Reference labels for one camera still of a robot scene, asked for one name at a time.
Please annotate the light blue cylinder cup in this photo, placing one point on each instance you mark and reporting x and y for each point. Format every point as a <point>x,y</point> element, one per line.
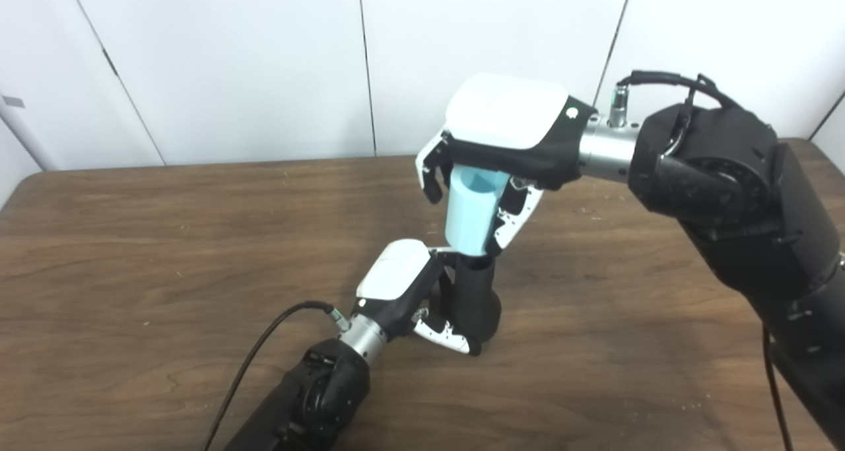
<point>469,220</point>

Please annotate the black flared nozzle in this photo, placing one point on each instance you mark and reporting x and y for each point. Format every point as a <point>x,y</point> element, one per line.
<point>476,299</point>

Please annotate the small grey wall tag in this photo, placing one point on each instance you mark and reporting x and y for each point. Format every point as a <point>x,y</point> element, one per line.
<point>13,102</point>

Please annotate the dark wall panel hinge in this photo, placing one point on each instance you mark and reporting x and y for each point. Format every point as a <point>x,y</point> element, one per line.
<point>110,62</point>

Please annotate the white corner post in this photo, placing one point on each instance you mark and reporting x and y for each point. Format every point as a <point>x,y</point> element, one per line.
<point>26,134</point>

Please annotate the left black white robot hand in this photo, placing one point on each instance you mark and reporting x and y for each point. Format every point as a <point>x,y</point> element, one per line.
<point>396,279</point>

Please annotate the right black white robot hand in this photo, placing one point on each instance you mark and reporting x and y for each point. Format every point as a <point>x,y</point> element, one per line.
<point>508,117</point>

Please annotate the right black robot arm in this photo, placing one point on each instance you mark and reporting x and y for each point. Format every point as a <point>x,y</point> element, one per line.
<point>746,200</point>

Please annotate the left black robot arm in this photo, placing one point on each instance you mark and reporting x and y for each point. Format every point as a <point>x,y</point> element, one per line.
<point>310,398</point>

